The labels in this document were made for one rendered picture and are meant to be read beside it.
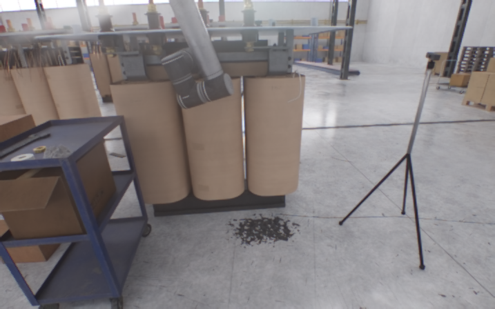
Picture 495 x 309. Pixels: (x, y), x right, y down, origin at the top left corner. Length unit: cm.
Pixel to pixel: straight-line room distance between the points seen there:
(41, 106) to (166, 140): 257
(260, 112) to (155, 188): 93
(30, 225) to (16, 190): 22
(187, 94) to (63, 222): 79
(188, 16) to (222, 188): 116
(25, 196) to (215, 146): 102
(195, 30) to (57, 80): 285
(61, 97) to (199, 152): 249
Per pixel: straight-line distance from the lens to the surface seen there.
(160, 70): 173
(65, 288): 172
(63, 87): 379
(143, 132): 171
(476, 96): 728
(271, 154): 171
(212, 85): 117
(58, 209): 128
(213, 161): 170
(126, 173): 177
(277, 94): 160
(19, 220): 140
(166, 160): 175
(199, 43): 114
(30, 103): 407
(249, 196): 203
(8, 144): 156
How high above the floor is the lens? 125
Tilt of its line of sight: 24 degrees down
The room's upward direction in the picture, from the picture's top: 2 degrees counter-clockwise
